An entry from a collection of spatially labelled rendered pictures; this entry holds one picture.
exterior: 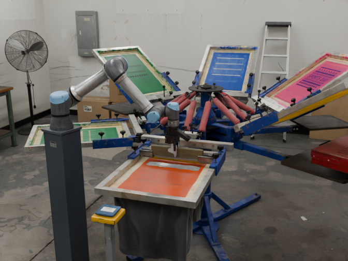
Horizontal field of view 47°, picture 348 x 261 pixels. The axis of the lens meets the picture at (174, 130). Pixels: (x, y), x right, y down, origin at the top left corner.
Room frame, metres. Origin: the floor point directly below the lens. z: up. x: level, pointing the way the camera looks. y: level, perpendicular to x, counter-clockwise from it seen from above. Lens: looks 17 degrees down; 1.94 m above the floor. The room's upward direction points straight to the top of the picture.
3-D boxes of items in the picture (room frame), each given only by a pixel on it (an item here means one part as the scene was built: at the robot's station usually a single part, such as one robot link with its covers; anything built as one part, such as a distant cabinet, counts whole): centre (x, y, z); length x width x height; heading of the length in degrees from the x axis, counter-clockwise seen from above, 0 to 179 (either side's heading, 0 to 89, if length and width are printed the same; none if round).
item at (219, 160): (2.48, -0.29, 0.97); 0.30 x 0.05 x 0.07; 162
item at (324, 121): (3.49, -0.92, 0.91); 1.34 x 0.40 x 0.08; 102
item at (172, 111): (2.54, 0.01, 1.31); 0.09 x 0.08 x 0.11; 81
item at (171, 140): (2.55, 0.01, 1.15); 0.09 x 0.08 x 0.12; 73
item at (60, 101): (2.53, 0.73, 1.37); 0.13 x 0.12 x 0.14; 171
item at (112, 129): (3.15, 0.62, 1.05); 1.08 x 0.61 x 0.23; 102
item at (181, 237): (2.06, 0.14, 0.74); 0.45 x 0.03 x 0.43; 72
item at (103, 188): (2.34, 0.05, 0.97); 0.79 x 0.58 x 0.04; 162
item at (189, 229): (2.22, -0.13, 0.74); 0.46 x 0.04 x 0.42; 162
